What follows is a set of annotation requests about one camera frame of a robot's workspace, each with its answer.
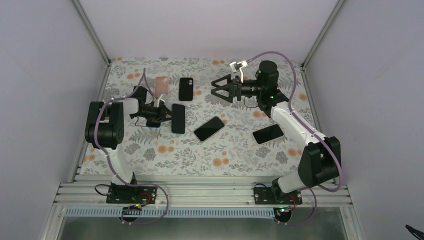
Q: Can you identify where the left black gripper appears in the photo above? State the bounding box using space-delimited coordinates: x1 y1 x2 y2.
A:
131 104 176 123

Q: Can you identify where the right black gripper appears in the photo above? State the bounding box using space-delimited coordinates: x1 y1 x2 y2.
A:
211 74 264 103

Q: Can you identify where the teal phone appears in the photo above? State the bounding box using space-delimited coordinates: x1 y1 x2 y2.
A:
171 103 186 134

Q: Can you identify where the pink phone case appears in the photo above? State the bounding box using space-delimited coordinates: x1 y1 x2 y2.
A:
154 76 169 97

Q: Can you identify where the black phone case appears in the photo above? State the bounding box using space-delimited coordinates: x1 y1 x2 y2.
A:
178 77 194 102

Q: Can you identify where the blue phone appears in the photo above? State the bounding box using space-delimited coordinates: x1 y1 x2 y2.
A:
146 119 161 128

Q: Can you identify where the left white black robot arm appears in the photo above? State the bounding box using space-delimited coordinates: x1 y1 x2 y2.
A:
84 87 173 203

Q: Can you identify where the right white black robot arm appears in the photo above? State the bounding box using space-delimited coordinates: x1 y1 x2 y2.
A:
211 60 342 204

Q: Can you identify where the phone in beige case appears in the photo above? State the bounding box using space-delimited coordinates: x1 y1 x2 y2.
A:
252 124 284 145

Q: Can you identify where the floral patterned table mat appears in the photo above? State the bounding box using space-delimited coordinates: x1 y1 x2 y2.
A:
80 57 319 177

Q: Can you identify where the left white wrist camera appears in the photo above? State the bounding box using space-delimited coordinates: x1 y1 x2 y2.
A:
154 94 167 108

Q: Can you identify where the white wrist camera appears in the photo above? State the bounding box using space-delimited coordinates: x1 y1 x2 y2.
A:
154 94 167 108
229 60 248 82

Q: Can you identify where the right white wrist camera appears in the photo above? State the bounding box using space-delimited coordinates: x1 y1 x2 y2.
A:
229 60 248 82

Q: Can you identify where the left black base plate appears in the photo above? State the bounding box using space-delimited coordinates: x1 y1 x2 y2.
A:
106 184 158 205

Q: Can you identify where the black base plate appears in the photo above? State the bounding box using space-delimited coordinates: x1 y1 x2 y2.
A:
106 184 158 205
253 183 303 205

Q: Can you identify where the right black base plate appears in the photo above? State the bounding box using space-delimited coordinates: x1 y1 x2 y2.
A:
253 183 303 205

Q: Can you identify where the aluminium rail frame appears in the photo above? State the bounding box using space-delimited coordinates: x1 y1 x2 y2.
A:
41 174 363 240

